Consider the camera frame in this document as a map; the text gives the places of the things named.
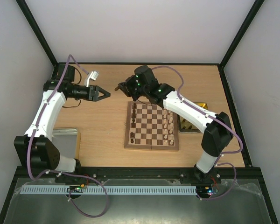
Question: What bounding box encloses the row of dark chess pieces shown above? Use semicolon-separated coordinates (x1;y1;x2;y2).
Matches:
130;103;137;143

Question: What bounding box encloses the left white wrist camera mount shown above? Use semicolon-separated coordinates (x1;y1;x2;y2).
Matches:
84;70;99;87

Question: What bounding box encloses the light blue slotted cable duct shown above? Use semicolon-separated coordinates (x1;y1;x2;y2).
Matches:
20;185;196;196

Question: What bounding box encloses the wooden chess board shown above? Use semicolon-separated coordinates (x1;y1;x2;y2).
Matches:
124;101;179;151

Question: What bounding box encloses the black aluminium frame rail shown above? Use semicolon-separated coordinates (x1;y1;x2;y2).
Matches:
13;167;264;185

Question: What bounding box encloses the row of light chess pieces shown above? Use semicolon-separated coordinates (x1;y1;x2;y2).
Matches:
162;110;175;147

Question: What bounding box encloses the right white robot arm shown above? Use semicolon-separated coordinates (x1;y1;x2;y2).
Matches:
116;65;234;183

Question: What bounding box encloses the silver metal tray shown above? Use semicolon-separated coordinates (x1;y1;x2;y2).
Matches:
52;128;81;159

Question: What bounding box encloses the gold tin with dark pieces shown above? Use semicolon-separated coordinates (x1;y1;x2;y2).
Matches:
177;102;208;133

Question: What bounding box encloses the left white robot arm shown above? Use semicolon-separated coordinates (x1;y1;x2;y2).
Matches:
14;64;111;173

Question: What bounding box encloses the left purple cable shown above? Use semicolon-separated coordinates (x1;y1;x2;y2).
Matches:
27;54;110;219

